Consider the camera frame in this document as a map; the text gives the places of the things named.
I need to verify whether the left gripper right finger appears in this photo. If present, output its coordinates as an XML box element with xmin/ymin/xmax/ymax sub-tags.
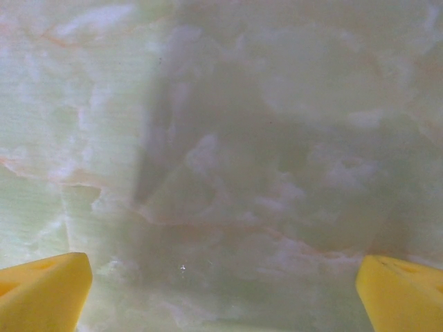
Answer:
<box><xmin>355</xmin><ymin>255</ymin><xmax>443</xmax><ymax>332</ymax></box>

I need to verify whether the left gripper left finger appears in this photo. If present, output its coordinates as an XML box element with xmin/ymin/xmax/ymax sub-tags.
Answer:
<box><xmin>0</xmin><ymin>252</ymin><xmax>93</xmax><ymax>332</ymax></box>

